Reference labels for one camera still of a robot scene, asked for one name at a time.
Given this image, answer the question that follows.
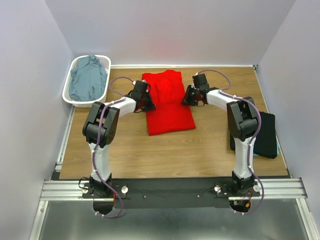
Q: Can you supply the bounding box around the red t shirt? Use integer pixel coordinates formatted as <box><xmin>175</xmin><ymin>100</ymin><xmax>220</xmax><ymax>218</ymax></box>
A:
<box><xmin>142</xmin><ymin>69</ymin><xmax>196</xmax><ymax>136</ymax></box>

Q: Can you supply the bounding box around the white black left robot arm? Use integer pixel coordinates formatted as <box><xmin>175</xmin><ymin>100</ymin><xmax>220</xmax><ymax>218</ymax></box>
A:
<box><xmin>82</xmin><ymin>80</ymin><xmax>156</xmax><ymax>198</ymax></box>

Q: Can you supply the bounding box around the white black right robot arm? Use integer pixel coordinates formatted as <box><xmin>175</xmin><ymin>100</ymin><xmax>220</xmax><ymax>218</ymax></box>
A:
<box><xmin>181</xmin><ymin>73</ymin><xmax>262</xmax><ymax>196</ymax></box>

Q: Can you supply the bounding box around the white table edge strip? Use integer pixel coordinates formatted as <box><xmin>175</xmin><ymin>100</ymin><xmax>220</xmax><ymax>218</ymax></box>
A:
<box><xmin>111</xmin><ymin>64</ymin><xmax>257</xmax><ymax>69</ymax></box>

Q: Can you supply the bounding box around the grey-blue t shirt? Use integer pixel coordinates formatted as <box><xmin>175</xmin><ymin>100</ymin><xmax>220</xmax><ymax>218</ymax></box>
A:
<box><xmin>69</xmin><ymin>55</ymin><xmax>107</xmax><ymax>102</ymax></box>

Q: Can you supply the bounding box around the white plastic laundry basket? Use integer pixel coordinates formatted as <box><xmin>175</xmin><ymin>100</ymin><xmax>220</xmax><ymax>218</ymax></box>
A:
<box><xmin>62</xmin><ymin>54</ymin><xmax>111</xmax><ymax>108</ymax></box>

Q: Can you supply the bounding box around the folded black t shirt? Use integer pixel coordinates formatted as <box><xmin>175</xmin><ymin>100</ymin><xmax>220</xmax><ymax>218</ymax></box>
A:
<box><xmin>229</xmin><ymin>111</ymin><xmax>278</xmax><ymax>160</ymax></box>

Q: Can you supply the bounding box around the folded teal t shirt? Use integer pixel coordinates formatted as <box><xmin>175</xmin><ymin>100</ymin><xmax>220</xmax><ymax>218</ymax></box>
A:
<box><xmin>253</xmin><ymin>143</ymin><xmax>280</xmax><ymax>159</ymax></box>

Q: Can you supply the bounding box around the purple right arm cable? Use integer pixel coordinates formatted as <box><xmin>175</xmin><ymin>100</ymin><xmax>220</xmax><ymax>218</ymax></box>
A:
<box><xmin>194</xmin><ymin>69</ymin><xmax>265</xmax><ymax>216</ymax></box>

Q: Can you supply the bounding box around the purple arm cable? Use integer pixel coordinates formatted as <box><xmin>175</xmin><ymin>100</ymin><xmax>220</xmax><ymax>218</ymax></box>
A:
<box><xmin>194</xmin><ymin>69</ymin><xmax>265</xmax><ymax>216</ymax></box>
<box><xmin>91</xmin><ymin>76</ymin><xmax>137</xmax><ymax>219</ymax></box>

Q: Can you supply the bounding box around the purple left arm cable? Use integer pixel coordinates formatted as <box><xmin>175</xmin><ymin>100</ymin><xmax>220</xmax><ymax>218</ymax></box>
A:
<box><xmin>91</xmin><ymin>76</ymin><xmax>137</xmax><ymax>219</ymax></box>

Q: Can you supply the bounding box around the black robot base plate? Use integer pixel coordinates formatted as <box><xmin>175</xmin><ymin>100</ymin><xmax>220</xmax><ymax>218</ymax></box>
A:
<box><xmin>78</xmin><ymin>177</ymin><xmax>260</xmax><ymax>213</ymax></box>

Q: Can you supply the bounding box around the aluminium frame rail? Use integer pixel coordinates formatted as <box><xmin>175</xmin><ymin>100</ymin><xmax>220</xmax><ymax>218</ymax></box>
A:
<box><xmin>30</xmin><ymin>178</ymin><xmax>314</xmax><ymax>240</ymax></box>

